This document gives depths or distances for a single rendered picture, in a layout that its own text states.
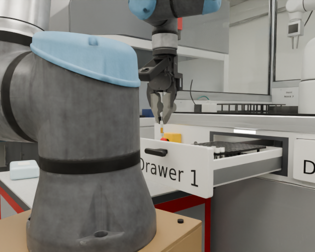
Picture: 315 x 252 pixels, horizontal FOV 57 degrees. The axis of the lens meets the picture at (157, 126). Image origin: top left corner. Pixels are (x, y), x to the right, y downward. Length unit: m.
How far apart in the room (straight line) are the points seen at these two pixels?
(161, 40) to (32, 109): 0.58
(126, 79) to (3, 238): 0.23
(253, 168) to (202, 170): 0.19
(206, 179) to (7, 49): 0.45
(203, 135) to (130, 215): 0.80
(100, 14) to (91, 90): 1.32
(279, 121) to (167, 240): 0.63
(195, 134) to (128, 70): 0.82
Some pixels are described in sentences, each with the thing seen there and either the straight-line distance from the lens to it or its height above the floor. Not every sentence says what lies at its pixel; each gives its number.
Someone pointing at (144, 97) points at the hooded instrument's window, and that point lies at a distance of 1.71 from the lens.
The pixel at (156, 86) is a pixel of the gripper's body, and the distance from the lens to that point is 0.84.
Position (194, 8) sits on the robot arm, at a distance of 0.74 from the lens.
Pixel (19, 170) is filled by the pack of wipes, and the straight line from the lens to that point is 1.14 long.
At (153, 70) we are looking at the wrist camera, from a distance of 0.78.
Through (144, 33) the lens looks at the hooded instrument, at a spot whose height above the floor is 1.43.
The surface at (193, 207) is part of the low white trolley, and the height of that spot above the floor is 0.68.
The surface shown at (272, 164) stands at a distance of 0.88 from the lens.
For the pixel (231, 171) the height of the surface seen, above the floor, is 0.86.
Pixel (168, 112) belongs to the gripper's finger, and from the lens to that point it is 0.83.
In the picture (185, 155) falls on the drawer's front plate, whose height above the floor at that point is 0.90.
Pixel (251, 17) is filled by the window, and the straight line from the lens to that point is 1.03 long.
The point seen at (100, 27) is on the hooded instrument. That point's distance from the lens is 1.58.
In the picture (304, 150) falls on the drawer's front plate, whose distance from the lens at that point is 0.87.
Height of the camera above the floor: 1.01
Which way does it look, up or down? 4 degrees down
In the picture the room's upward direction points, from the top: straight up
